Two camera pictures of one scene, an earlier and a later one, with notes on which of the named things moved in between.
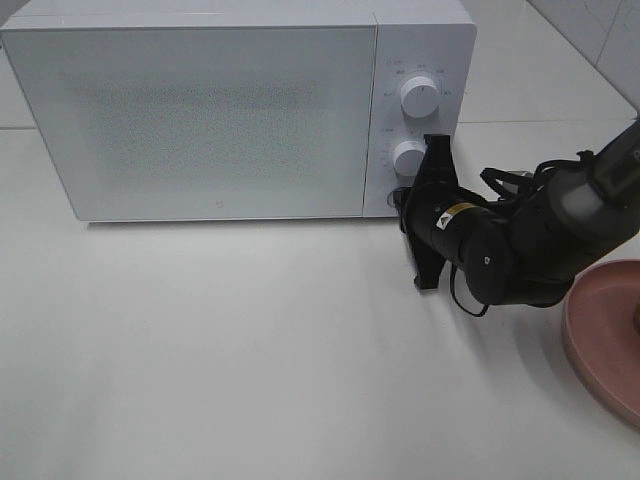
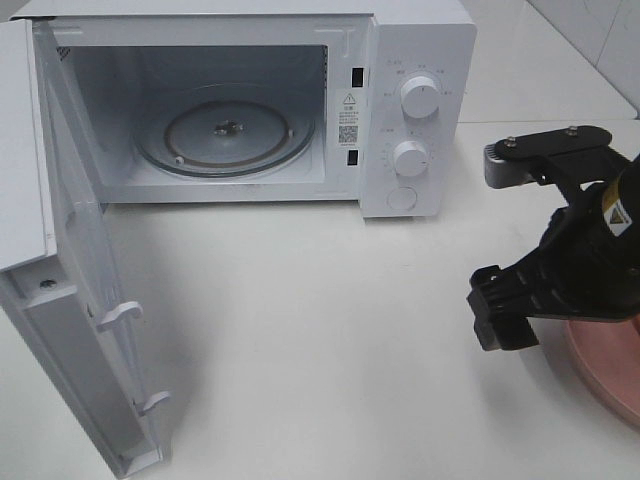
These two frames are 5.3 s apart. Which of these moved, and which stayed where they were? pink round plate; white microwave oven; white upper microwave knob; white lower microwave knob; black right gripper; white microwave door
Moved: white microwave door; black right gripper
Stayed: white lower microwave knob; pink round plate; white upper microwave knob; white microwave oven
